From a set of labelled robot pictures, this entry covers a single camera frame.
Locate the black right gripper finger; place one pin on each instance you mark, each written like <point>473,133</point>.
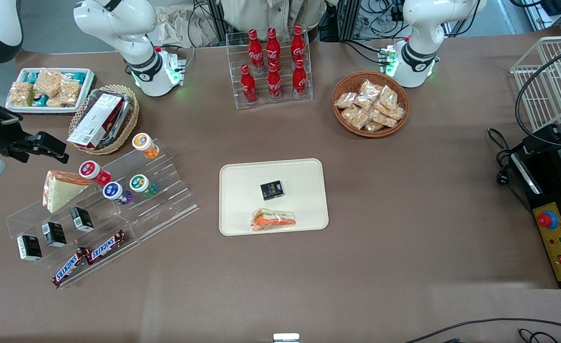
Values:
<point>25,155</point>
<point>51,145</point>

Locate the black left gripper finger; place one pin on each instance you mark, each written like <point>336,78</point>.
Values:
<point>540,140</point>

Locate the green gum bottle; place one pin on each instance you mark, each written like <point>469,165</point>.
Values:
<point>141,184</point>

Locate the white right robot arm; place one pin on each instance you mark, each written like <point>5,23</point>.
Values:
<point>139,66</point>

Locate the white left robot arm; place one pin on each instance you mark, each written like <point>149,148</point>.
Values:
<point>418,52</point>

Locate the red gum bottle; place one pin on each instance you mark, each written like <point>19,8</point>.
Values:
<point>92,171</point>

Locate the white rectangular snack tray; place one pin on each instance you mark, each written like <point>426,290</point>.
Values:
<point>87,85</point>

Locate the purple gum bottle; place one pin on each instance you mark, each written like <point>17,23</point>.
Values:
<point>114,192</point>

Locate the orange gum bottle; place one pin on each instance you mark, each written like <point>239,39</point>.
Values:
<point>145,145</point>

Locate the beige serving tray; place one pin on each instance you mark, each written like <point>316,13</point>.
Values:
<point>242,190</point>

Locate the wrapped white bread sandwich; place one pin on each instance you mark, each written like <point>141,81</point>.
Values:
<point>61,190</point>

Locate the rice cracker snack pack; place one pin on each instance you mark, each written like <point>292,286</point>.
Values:
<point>49,82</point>
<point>69,93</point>
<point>22,94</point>

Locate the red white chocolate box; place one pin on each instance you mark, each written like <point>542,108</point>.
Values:
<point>94,121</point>

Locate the black yellow control box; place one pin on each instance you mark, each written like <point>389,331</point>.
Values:
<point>547,190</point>

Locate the teal snack packet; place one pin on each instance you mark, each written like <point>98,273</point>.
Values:
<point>76,76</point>
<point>31,76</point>

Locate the clear acrylic step stand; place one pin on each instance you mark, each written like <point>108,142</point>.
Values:
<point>166,195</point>
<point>37,228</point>

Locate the red emergency stop button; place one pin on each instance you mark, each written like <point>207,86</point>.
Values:
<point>547,219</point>

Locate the small black box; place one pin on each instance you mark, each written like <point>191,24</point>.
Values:
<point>29,247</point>
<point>271,190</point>
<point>82,219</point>
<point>54,234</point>

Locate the oval wicker basket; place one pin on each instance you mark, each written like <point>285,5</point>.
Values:
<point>130,119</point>

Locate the Snickers bar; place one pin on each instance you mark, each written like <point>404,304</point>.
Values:
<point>106,247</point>
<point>69,267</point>

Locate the clear bagged cracker pack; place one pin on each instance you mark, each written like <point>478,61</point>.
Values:
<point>384,120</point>
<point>370,89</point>
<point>373,126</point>
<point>388,96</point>
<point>360,120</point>
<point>349,113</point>
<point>345,100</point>
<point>397,113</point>

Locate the crumpled beige cloth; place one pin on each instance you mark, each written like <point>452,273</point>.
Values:
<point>175,28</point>

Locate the round wicker basket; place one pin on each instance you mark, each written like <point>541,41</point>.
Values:
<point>344,81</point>

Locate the red Coca-Cola bottle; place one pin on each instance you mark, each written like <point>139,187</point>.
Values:
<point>298,45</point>
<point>255,50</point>
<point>248,88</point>
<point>299,81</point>
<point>273,47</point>
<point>274,85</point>

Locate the wrapped ham vegetable sandwich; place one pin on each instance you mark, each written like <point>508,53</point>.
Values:
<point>273,220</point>

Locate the clear acrylic bottle rack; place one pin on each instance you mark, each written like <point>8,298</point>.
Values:
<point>285,102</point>

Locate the person behind table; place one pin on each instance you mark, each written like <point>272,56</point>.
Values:
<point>270,16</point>

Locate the small white block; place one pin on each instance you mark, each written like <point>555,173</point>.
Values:
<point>286,338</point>

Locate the aluminium frame post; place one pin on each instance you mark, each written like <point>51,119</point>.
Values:
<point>349,19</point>

